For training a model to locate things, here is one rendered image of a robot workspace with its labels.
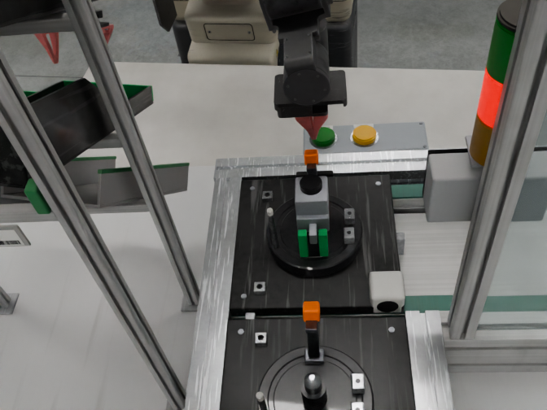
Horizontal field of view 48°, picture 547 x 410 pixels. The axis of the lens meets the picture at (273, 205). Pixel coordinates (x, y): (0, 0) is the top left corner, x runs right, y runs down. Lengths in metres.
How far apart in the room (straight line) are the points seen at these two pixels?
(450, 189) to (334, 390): 0.29
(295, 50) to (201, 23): 0.82
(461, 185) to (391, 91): 0.69
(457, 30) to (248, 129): 1.87
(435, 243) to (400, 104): 0.39
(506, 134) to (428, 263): 0.44
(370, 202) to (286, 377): 0.32
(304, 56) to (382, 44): 2.16
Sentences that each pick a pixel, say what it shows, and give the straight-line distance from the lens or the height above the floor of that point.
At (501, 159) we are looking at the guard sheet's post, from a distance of 0.57.
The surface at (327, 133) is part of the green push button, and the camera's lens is 1.06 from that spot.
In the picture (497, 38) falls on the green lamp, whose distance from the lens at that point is 0.53.
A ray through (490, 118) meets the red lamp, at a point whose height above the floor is 1.32.
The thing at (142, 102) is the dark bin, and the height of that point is 1.21.
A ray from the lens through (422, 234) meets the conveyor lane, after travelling 0.99.
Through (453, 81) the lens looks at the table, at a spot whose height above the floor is 0.86.
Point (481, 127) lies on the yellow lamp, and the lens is 0.59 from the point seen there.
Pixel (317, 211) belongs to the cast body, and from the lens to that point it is 0.82.
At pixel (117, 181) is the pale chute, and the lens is 0.76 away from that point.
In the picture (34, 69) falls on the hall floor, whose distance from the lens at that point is 3.19.
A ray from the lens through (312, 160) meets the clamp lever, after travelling 0.88.
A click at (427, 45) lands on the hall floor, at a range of 2.89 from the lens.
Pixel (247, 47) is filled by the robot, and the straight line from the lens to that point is 1.55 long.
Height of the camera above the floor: 1.71
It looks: 50 degrees down
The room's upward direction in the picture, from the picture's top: 9 degrees counter-clockwise
